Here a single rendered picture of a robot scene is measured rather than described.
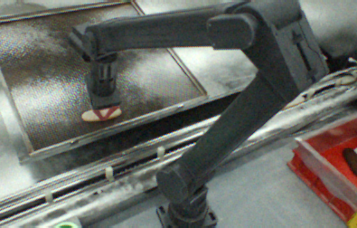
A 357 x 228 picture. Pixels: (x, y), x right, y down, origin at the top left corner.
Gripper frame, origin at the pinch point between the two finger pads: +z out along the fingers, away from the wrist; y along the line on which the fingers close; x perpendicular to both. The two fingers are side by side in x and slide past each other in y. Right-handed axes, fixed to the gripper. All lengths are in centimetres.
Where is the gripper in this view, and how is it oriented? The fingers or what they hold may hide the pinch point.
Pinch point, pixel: (101, 112)
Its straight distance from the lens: 93.8
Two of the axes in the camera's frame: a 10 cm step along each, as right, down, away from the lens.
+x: 9.1, -1.8, 3.8
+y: 3.7, 7.5, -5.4
